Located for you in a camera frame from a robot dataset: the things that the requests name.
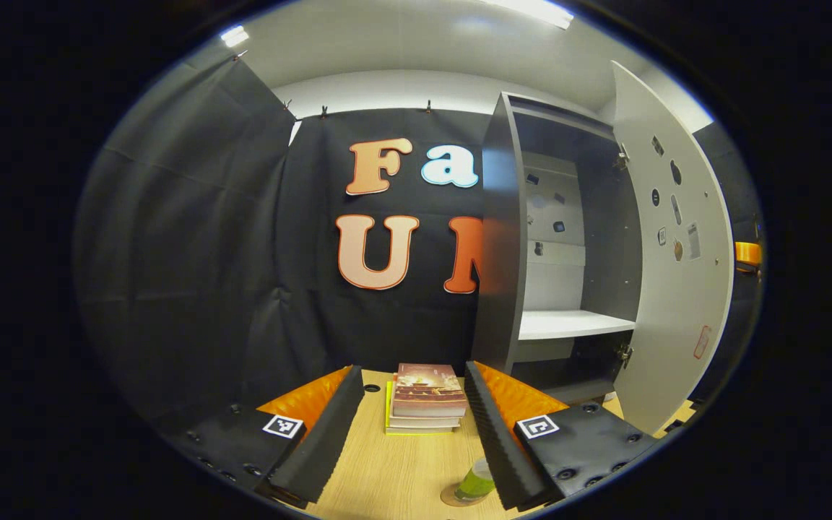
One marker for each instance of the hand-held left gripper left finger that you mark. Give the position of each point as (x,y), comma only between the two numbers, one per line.
(322,448)

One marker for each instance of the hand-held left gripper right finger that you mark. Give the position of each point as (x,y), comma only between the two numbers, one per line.
(503,455)

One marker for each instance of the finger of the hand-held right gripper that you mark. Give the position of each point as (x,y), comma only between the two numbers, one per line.
(748,253)

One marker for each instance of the green label plastic bottle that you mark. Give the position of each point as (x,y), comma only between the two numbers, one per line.
(475,484)

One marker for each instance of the round coaster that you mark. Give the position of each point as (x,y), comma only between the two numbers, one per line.
(448,497)

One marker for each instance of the dark grey cabinet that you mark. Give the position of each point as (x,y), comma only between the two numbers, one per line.
(499,253)

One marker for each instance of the white cabinet shelf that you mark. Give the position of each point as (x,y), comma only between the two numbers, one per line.
(568,323)

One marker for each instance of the metal door hinge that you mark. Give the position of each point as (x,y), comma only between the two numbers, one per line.
(622,157)
(625,355)

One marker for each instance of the white-edged book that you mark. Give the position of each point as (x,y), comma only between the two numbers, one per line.
(423,422)

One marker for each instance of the brown cover book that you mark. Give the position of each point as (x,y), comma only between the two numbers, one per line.
(427,386)

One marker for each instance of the black backdrop cloth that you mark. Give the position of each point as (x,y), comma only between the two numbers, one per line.
(185,253)

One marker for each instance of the ceiling light panel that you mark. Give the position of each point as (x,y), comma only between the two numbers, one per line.
(531,11)
(234,35)

